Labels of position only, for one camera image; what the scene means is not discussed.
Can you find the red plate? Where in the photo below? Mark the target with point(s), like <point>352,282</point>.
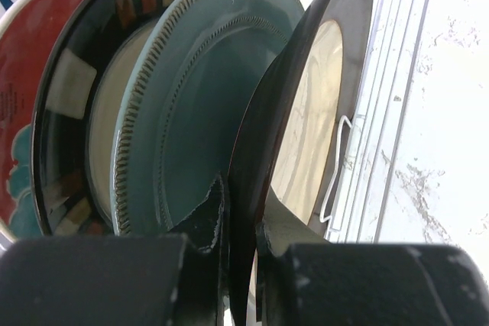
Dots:
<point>29,29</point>

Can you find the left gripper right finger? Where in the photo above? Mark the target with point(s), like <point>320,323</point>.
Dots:
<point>304,280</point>

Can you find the teal green plate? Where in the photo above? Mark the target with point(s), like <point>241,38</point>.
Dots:
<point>183,105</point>

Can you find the black striped rim plate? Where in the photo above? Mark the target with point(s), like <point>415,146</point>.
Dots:
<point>76,109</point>

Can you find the brown rim cream plate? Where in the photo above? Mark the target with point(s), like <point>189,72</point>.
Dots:
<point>286,151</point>

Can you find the white wire dish rack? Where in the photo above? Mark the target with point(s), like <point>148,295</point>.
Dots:
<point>360,200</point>

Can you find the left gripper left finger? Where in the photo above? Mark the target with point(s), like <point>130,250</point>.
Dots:
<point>177,278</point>

